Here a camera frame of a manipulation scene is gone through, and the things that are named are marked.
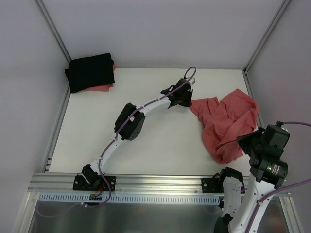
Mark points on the red t shirt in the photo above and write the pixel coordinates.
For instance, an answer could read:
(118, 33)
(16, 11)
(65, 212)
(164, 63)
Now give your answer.
(223, 121)
(100, 88)

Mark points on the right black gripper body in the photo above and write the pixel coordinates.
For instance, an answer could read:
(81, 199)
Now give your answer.
(246, 141)

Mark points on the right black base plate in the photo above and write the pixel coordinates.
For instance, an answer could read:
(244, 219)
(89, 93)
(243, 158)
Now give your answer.
(211, 185)

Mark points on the white slotted cable duct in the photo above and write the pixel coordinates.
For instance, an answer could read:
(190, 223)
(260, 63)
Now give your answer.
(130, 198)

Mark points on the left rear frame post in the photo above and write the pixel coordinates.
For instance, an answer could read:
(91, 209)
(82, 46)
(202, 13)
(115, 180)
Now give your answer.
(52, 27)

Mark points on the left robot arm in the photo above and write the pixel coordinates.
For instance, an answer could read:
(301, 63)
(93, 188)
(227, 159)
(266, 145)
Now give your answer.
(127, 128)

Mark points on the right rear frame post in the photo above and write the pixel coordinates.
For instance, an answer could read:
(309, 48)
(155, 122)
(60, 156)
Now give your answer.
(272, 26)

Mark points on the frame post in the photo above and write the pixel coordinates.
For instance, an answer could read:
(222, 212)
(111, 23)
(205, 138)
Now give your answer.
(52, 27)
(272, 26)

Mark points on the folded red t shirt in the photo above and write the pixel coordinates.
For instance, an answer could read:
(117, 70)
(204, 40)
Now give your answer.
(100, 88)

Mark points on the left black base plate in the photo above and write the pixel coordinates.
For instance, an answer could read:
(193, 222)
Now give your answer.
(81, 184)

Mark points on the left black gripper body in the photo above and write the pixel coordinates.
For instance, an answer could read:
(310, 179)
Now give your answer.
(183, 97)

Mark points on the folded black t shirt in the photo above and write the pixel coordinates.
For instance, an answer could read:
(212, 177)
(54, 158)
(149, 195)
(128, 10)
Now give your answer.
(75, 73)

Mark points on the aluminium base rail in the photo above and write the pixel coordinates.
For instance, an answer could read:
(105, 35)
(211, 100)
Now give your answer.
(125, 184)

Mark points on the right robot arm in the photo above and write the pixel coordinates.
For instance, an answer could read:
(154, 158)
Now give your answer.
(243, 214)

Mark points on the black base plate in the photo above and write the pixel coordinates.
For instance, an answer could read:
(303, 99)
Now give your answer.
(81, 184)
(211, 185)

